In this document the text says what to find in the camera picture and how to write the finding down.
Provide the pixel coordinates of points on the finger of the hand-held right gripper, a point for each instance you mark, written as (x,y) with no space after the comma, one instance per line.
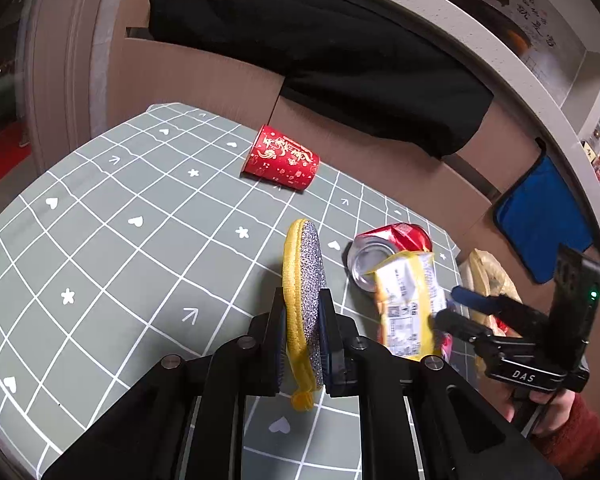
(460,327)
(472,297)

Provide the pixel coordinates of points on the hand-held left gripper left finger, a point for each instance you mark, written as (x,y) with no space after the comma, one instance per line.
(265,355)

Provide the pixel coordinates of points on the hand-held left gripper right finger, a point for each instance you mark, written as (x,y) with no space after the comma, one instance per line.
(337,360)

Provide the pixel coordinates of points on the yellow plastic bin bag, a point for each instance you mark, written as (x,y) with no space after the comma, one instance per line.
(485,270)

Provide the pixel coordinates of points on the yellow snack packet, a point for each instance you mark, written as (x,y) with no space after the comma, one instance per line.
(405,305)

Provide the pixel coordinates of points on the yellow silver scouring sponge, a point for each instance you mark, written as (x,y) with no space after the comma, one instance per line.
(310,280)

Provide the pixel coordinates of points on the person's right forearm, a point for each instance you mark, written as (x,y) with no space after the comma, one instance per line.
(580,435)

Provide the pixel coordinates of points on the person's right hand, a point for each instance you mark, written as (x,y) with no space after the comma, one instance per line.
(555,410)

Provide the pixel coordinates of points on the crushed red can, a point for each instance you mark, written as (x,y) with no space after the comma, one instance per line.
(390,237)

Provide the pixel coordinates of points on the blue cloth bag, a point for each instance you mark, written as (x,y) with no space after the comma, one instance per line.
(540,210)

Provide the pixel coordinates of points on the dark sauce bottle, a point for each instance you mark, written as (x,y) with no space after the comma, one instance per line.
(589,149)

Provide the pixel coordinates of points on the red paper cup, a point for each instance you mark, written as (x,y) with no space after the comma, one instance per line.
(280,160)

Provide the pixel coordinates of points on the black hanging cloth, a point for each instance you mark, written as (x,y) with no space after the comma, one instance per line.
(330,70)

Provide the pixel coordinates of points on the red floor mat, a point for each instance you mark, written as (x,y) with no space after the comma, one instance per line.
(0,155)

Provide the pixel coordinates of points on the cartoon couple wall sticker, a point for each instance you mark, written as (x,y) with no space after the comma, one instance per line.
(545,25)

